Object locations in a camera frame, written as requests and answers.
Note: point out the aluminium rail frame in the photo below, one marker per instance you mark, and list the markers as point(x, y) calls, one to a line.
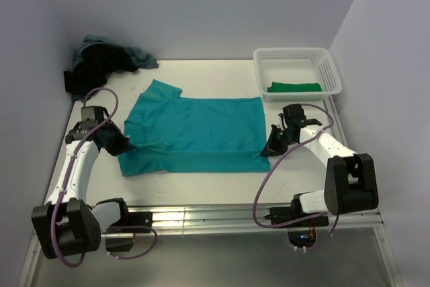
point(229, 218)

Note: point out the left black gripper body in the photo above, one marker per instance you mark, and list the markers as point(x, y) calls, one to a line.
point(115, 142)

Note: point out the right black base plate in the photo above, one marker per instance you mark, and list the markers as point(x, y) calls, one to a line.
point(282, 214)

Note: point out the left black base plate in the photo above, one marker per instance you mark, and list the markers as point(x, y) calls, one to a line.
point(141, 219)

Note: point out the black t-shirt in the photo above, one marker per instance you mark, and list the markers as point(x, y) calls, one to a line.
point(99, 61)

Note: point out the grey-blue t-shirt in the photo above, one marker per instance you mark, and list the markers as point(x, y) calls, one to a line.
point(139, 58)

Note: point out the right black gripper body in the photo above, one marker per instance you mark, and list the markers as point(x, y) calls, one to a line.
point(279, 141)

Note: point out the rolled green t-shirt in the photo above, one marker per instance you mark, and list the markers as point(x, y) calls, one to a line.
point(277, 87)

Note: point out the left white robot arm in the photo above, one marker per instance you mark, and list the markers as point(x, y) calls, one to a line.
point(66, 225)

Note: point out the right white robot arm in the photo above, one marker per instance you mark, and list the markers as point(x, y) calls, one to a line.
point(350, 177)

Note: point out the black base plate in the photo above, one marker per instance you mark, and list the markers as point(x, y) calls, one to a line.
point(141, 219)
point(282, 214)

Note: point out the teal t-shirt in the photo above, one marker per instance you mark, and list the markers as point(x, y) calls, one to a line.
point(176, 134)

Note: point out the white plastic basket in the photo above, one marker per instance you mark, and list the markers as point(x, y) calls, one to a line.
point(296, 66)

